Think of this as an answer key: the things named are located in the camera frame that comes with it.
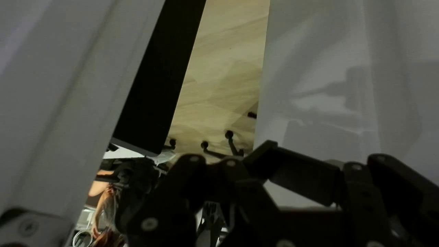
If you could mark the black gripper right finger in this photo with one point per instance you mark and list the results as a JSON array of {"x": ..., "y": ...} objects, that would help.
[{"x": 398, "y": 206}]

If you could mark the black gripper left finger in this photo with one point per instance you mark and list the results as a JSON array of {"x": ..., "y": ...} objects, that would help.
[{"x": 173, "y": 206}]

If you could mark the white panel door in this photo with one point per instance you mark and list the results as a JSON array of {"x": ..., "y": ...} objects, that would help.
[{"x": 389, "y": 45}]

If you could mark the white door jamb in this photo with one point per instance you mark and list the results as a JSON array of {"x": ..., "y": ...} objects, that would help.
[{"x": 59, "y": 100}]

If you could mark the seated person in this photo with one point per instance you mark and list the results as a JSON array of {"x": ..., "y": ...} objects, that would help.
[{"x": 103, "y": 185}]

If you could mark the white desk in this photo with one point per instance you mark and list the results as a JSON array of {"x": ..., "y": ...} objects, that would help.
[{"x": 124, "y": 151}]

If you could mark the black office chair base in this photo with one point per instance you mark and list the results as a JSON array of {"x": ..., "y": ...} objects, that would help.
[{"x": 234, "y": 147}]

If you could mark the black flat panel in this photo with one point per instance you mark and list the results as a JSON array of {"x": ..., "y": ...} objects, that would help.
[{"x": 160, "y": 82}]

